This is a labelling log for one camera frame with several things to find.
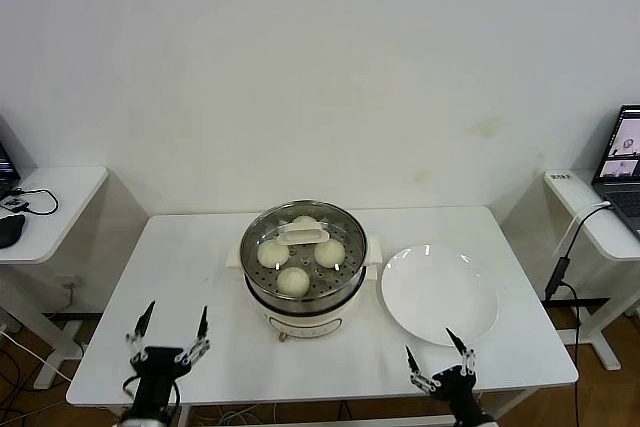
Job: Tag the white wall socket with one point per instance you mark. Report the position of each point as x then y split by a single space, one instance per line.
67 287

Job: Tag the small white label sticker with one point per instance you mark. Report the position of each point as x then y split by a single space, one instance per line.
560 177

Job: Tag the round glass pot lid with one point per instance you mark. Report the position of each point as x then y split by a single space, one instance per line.
302 237

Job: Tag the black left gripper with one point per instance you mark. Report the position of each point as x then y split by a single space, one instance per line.
157 374

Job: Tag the white main table frame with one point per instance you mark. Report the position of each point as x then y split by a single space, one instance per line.
320 419

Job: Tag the stainless steel steamer basket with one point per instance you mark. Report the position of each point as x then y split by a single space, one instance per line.
305 304

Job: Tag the white side table with label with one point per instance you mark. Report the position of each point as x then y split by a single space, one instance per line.
575 197

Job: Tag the grey open laptop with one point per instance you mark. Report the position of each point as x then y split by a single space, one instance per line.
625 197

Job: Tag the cream electric cooker base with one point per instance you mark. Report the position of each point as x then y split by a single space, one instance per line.
310 322

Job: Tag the round white plate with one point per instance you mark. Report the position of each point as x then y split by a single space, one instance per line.
440 297

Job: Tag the black computer mouse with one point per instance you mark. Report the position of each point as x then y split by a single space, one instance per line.
10 229

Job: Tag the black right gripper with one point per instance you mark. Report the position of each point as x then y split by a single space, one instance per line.
460 389

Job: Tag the black open laptop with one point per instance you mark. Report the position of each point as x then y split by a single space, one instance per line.
6 167

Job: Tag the white steamed baozi bun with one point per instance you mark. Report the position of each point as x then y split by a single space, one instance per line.
272 254
329 254
292 281
302 220

